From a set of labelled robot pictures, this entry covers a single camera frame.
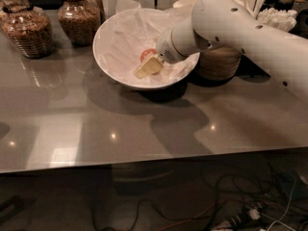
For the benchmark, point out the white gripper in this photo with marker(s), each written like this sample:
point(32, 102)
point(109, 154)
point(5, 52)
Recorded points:
point(165, 47)

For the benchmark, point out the orange-red apple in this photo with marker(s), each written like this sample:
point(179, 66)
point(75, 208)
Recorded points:
point(148, 52)

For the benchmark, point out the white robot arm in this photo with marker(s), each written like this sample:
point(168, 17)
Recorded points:
point(216, 23)

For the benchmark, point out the white bowl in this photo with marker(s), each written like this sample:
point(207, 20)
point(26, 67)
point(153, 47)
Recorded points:
point(106, 58)

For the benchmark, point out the white paper liner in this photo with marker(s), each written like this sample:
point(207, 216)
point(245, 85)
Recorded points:
point(128, 36)

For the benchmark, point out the front stack of paper bowls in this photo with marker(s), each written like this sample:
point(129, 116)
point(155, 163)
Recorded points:
point(218, 65)

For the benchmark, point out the middle glass jar of nuts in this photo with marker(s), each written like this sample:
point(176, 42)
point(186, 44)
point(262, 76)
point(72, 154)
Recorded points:
point(80, 20)

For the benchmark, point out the black holder box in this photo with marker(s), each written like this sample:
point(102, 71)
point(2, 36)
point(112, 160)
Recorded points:
point(249, 68)

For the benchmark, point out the large glass jar of nuts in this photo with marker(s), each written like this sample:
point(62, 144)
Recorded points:
point(29, 30)

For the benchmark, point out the stack of white napkins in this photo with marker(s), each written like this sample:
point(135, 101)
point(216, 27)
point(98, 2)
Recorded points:
point(282, 20)

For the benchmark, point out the dark bottle with stopper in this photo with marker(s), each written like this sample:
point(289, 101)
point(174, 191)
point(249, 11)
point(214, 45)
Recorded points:
point(284, 4)

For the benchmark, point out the power strip on floor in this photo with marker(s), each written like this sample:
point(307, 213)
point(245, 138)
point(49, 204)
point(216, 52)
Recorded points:
point(239, 220)

